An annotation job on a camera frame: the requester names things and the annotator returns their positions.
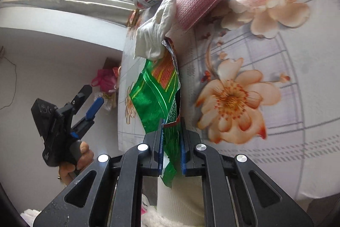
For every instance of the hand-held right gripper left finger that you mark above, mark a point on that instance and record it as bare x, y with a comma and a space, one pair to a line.
160, 163

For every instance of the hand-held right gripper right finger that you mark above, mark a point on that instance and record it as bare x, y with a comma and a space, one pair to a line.
183, 160

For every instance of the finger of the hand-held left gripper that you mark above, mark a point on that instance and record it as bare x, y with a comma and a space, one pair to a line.
94, 108
82, 96

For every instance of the green foil snack bag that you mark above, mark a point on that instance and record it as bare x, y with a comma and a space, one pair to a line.
154, 94

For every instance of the pink textured pack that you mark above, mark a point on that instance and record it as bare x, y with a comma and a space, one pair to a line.
196, 1

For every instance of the person's left hand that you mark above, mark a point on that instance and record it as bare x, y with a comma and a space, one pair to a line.
86, 155

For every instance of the clear plastic bag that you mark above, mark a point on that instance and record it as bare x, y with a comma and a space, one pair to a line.
107, 102

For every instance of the pink plastic bag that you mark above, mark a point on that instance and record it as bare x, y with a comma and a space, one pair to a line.
105, 80

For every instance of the white glove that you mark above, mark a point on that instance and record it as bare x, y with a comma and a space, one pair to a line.
154, 30

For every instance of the table with floral tablecloth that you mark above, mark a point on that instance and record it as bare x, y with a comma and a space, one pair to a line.
265, 43

